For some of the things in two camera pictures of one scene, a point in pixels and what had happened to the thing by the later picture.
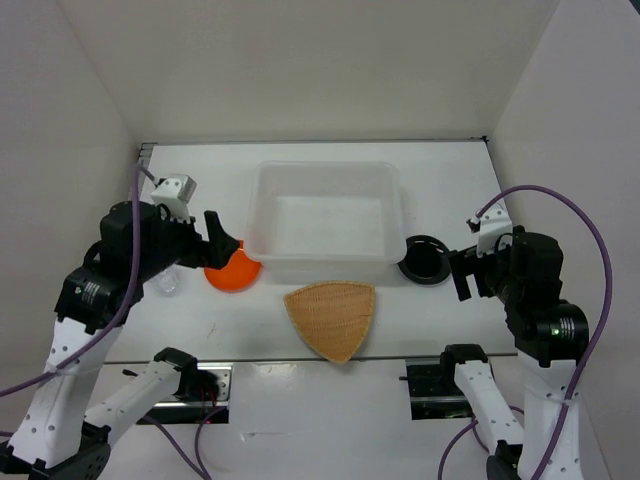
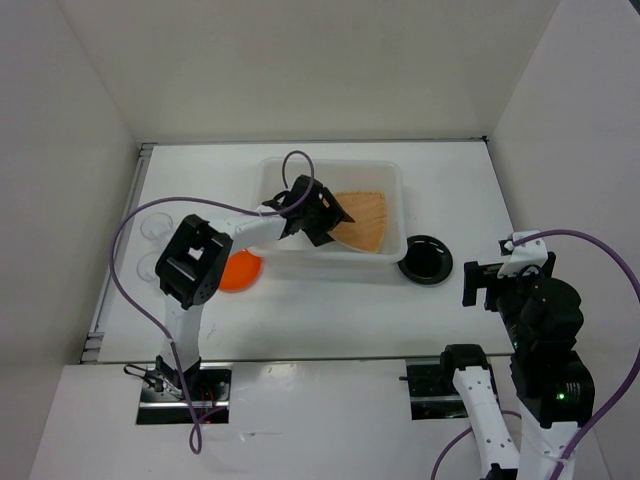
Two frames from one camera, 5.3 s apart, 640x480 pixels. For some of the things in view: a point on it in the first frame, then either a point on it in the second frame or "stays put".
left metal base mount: [198, 412] stays put
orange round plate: [239, 275] stays put
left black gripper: [223, 241] → [332, 215]
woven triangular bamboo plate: [335, 316] → [367, 209]
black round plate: [427, 260] stays put
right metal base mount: [429, 395] stays put
